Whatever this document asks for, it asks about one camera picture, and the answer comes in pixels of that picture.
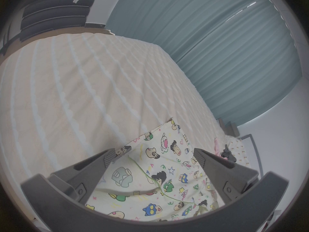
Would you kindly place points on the grey bedside table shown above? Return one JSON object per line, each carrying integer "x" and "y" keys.
{"x": 229, "y": 128}

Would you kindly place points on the white printed pillow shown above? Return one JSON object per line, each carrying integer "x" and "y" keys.
{"x": 240, "y": 148}

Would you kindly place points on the pink garment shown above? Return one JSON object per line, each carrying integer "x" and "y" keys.
{"x": 217, "y": 148}

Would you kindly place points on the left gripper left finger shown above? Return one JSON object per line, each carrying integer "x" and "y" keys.
{"x": 82, "y": 177}

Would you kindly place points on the black garment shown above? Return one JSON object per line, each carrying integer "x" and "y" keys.
{"x": 228, "y": 153}

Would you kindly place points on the blue-green curtain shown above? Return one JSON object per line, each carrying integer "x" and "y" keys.
{"x": 217, "y": 45}

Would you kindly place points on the white printed pyjama top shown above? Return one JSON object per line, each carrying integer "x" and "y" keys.
{"x": 157, "y": 173}

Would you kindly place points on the bed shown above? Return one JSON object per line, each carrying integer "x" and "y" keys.
{"x": 84, "y": 86}

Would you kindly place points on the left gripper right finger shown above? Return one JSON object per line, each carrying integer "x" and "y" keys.
{"x": 227, "y": 177}

